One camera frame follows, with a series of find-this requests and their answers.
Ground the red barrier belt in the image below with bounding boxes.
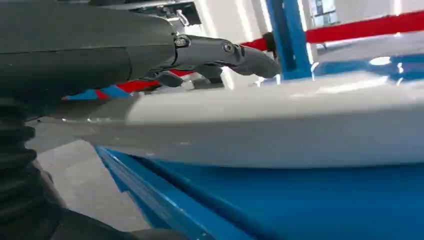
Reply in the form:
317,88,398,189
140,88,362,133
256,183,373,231
240,9,424,53

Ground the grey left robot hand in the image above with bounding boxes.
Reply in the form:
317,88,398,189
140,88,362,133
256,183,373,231
0,0,281,111

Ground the red and blue striped tape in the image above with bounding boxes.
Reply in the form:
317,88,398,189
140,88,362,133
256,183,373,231
62,69,196,101

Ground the blue metal bench frame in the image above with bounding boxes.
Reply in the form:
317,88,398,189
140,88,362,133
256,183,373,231
94,54,424,240

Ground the blue metal post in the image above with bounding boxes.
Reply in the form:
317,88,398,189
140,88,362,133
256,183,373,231
264,0,314,81

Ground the left arm ribbed black sleeve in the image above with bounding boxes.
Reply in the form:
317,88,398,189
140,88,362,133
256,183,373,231
0,97,67,240

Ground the black robot leg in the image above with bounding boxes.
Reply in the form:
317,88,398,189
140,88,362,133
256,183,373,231
49,208,187,240

